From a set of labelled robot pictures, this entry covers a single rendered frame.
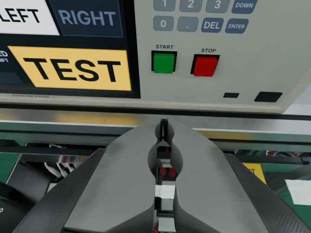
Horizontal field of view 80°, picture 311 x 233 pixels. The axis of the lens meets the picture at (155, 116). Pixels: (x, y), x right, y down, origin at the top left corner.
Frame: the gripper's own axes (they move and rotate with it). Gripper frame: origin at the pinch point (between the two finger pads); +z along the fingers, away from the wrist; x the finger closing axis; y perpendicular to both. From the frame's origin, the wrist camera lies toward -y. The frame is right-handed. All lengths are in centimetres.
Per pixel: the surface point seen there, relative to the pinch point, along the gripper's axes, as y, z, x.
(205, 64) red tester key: -2.5, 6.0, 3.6
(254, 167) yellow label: 10.3, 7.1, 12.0
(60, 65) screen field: -1.7, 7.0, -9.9
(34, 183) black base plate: 35, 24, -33
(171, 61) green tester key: -2.7, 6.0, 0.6
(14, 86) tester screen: 1.2, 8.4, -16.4
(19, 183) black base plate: 35, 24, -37
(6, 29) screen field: -4.8, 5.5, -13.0
